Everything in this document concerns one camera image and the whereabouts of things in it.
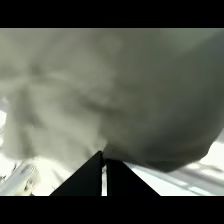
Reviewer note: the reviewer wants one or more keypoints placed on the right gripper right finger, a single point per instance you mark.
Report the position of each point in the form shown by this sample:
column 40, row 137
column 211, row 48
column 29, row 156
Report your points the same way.
column 126, row 183

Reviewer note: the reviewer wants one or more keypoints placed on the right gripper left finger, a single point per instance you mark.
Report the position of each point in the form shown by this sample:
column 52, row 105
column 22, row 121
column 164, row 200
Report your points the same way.
column 87, row 181

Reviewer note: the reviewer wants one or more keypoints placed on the grey garment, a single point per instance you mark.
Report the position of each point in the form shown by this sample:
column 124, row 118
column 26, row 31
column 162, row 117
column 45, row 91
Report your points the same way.
column 126, row 93

